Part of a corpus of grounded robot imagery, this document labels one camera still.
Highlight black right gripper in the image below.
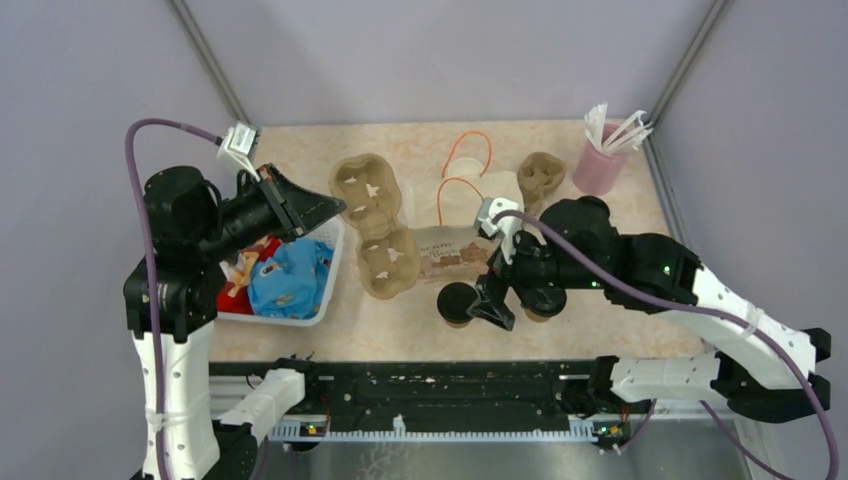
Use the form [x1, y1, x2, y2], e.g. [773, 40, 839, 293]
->
[467, 221, 606, 330]

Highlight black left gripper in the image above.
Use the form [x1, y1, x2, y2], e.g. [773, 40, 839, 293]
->
[198, 159, 347, 258]

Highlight single pulp cup carrier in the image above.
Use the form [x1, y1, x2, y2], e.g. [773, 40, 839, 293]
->
[329, 153, 421, 300]

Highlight paper takeout bag orange handles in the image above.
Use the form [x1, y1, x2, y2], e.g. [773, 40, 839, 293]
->
[402, 130, 523, 283]

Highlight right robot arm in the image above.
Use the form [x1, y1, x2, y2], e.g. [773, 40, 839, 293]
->
[465, 196, 831, 424]

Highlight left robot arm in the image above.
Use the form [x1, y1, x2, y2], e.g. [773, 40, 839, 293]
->
[123, 164, 346, 479]

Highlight white plastic basket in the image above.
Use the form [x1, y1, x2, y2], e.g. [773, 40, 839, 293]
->
[218, 216, 345, 327]

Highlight blue snack bag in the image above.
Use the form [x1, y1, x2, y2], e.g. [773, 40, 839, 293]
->
[248, 238, 335, 320]

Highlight red snack bag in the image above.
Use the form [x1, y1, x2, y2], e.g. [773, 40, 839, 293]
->
[217, 235, 282, 315]

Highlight brown pulp cup carrier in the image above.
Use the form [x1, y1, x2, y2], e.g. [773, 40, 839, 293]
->
[516, 151, 567, 216]

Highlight pink straw holder cup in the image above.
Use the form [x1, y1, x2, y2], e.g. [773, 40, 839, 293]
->
[573, 139, 633, 196]

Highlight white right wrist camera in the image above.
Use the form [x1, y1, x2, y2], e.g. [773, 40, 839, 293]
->
[473, 197, 522, 265]

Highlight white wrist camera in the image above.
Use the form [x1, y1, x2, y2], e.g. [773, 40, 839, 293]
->
[216, 121, 260, 181]
[473, 197, 522, 265]

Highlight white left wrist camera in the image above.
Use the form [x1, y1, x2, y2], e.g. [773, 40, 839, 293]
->
[216, 121, 260, 181]

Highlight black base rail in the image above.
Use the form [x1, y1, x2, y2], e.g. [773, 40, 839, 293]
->
[208, 359, 720, 439]

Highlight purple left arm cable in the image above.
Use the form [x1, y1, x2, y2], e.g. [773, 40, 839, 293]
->
[124, 118, 223, 480]

